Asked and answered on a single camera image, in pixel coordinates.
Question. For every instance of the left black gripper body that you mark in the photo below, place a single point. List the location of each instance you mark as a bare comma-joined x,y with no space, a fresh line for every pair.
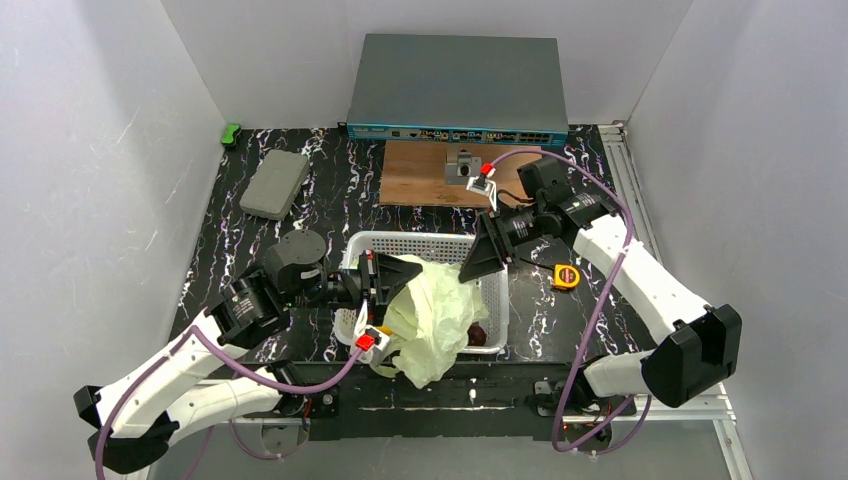
370,281

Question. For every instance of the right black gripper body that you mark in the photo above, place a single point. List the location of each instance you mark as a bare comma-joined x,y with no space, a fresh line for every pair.
494,237

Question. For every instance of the light green plastic bag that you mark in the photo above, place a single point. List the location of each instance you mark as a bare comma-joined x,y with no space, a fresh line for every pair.
429,322

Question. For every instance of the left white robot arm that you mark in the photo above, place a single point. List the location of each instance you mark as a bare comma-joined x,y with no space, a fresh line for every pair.
197,380

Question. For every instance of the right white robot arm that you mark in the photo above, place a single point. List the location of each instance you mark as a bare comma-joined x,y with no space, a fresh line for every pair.
697,344

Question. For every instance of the dark red fake fruit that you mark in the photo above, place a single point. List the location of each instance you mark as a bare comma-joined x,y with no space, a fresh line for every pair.
477,336

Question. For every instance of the yellow tape measure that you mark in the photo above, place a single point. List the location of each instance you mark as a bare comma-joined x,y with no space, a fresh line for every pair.
565,278

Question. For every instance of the white plastic basket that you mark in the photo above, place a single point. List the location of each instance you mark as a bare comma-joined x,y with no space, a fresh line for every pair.
447,249

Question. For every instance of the brown wooden board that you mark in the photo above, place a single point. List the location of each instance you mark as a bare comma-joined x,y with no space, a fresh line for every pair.
413,174

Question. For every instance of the grey rectangular case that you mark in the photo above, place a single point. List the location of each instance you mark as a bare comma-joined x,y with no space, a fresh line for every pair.
275,185

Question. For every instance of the green black small tool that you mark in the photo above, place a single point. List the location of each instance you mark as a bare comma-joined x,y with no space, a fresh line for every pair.
230,136

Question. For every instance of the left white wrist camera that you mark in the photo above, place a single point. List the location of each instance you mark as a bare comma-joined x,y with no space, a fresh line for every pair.
373,345

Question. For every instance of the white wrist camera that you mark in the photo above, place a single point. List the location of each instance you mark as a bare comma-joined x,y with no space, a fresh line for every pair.
373,345
482,184

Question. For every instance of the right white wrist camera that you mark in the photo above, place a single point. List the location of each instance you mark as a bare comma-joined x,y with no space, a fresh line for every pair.
482,184

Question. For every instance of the small metal bracket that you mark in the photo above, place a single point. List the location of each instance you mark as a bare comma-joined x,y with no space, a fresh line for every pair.
461,166

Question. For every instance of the black base frame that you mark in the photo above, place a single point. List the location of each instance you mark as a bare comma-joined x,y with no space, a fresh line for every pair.
473,399

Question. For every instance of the grey network switch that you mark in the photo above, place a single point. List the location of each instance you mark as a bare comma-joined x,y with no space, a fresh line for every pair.
459,89

